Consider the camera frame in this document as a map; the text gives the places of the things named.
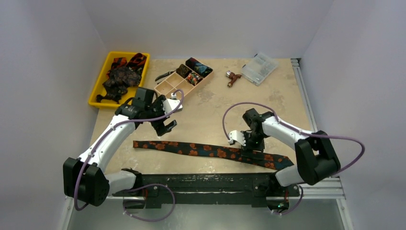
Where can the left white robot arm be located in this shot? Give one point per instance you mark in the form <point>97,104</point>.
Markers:
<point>84,177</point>

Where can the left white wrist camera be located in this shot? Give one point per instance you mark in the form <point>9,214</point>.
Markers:
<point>172,104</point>

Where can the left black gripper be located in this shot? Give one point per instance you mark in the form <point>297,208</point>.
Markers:
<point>160,127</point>

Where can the black pliers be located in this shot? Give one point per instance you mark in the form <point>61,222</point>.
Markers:
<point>161,77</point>

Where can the dark orange floral tie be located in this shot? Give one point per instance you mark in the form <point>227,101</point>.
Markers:
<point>206,150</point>

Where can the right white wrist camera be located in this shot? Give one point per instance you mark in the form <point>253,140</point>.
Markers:
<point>236,137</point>

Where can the brown metal pipe fitting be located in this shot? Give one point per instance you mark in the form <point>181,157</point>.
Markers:
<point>233,78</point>

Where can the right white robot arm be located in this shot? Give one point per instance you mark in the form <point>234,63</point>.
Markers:
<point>316,158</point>

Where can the wooden compartment box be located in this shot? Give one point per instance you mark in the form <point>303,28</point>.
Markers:
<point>175,82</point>

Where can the yellow plastic bin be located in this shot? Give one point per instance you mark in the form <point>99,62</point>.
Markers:
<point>99,89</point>

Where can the rolled olive patterned tie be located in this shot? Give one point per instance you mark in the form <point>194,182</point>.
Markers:
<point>183,71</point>

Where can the rolled colourful floral tie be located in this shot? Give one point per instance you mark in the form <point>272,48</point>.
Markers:
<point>193,78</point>

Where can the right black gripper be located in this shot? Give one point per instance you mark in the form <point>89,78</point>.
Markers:
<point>253,143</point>

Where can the red black striped tie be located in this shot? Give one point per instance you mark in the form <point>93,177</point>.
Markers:
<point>137,62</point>

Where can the dark patterned tie pile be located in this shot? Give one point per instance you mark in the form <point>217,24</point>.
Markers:
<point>117,84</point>

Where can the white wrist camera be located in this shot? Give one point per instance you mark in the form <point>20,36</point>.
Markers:
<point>236,137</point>
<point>172,104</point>

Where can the rolled blue floral tie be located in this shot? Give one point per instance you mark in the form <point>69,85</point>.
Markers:
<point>198,67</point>

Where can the clear plastic organizer box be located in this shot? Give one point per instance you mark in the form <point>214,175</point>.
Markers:
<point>259,68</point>

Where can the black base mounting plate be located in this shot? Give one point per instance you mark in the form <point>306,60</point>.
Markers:
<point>254,189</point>

